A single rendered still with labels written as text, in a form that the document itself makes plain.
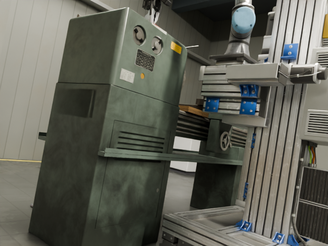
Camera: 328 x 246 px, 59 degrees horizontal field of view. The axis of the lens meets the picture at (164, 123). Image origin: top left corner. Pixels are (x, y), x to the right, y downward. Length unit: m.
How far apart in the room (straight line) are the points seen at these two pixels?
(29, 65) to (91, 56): 2.99
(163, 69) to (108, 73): 0.39
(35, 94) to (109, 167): 3.21
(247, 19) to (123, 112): 0.79
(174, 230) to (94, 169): 0.57
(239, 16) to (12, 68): 3.44
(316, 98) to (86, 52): 1.20
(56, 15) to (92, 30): 3.18
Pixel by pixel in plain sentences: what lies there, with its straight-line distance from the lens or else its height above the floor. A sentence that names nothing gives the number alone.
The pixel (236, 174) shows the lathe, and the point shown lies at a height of 0.42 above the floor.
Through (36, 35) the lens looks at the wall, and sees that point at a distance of 4.64.
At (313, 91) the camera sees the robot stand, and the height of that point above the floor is 1.00.
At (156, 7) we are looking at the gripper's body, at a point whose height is 1.37.
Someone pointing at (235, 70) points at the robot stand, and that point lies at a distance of 1.51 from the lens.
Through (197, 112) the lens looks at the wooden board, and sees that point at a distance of 2.20.
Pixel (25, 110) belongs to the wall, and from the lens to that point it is 4.52.
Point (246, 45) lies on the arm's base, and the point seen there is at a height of 1.24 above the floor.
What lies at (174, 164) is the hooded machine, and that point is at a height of 0.13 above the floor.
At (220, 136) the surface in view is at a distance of 2.39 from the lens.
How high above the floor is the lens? 0.66
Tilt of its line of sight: 3 degrees up
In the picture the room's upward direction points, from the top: 10 degrees clockwise
